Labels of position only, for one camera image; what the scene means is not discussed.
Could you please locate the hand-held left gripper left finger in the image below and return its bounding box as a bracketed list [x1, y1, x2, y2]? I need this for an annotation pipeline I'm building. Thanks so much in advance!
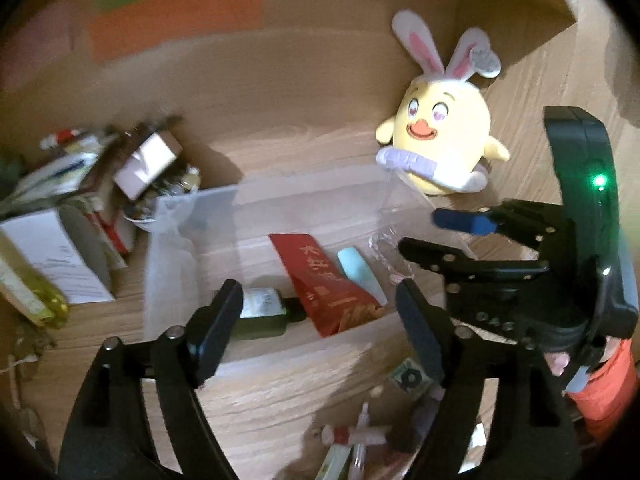
[57, 279, 244, 480]

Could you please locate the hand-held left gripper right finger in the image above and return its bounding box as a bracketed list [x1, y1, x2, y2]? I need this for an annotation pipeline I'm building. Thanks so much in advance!
[395, 279, 583, 480]

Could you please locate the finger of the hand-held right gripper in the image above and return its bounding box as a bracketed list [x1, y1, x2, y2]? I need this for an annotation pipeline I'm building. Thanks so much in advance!
[398, 236, 551, 291]
[431, 199, 568, 262]

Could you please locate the clear plastic storage box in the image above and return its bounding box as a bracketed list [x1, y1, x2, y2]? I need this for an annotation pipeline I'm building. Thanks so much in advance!
[142, 167, 481, 361]

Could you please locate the person's right forearm orange sleeve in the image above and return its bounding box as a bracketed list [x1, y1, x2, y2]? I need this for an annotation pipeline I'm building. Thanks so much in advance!
[567, 339, 640, 442]

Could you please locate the person's right hand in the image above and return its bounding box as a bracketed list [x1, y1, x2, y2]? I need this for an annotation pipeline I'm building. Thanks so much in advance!
[544, 351, 572, 377]

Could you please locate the small green label packet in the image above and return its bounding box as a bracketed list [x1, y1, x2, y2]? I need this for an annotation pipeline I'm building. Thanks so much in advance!
[390, 357, 433, 401]

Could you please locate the dark green bottle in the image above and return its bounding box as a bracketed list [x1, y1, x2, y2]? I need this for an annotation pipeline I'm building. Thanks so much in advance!
[232, 287, 307, 341]

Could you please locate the light blue tube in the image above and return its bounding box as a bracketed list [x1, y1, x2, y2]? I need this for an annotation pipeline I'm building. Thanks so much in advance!
[337, 246, 388, 307]

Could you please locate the yellow chick plush toy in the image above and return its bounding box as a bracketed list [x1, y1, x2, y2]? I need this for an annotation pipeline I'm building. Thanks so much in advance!
[375, 9, 512, 197]

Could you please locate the red pouch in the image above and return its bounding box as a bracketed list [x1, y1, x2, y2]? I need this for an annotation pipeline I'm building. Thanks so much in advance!
[268, 233, 386, 338]

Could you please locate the white tube with pink cap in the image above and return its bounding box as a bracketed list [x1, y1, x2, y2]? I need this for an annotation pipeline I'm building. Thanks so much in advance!
[320, 422, 391, 447]

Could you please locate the red and white box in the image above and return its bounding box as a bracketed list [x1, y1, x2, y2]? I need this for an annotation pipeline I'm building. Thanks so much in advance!
[90, 205, 137, 257]

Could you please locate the white bowl with clutter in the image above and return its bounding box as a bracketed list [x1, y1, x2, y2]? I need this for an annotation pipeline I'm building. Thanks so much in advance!
[122, 162, 203, 233]

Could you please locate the green and white packet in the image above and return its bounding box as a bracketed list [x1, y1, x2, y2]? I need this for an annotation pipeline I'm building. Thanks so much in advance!
[315, 442, 352, 480]

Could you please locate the large white carton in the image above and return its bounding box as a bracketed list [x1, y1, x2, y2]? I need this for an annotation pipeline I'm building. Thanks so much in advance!
[0, 207, 117, 305]

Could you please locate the yellow-green bottle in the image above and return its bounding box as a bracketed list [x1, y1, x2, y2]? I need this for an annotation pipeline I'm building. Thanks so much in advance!
[0, 235, 68, 329]

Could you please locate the small white open box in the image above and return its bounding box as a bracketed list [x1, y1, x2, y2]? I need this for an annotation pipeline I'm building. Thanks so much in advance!
[112, 130, 183, 201]

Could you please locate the wooden shelf board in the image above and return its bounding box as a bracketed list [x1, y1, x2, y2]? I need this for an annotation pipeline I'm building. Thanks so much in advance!
[415, 0, 578, 68]

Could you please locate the stack of books and packets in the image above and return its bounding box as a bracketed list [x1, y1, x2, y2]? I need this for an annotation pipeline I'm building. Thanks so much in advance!
[10, 127, 136, 211]

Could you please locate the red and white tube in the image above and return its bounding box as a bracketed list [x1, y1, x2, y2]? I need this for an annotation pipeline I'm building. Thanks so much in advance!
[40, 129, 84, 151]

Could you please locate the orange sticky note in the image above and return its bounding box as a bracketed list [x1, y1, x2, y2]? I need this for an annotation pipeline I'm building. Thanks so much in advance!
[90, 0, 265, 63]

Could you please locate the pink sticky note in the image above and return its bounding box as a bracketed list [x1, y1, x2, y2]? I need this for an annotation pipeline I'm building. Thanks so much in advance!
[10, 5, 76, 91]

